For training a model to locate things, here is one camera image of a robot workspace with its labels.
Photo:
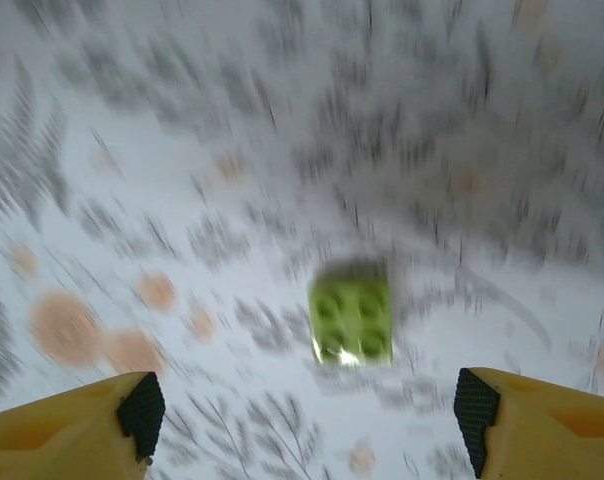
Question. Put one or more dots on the small green lego brick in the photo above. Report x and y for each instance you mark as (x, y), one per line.
(352, 315)

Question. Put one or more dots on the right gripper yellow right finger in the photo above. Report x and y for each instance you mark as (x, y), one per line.
(547, 435)

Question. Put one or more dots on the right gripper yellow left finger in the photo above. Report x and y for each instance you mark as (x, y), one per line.
(57, 440)

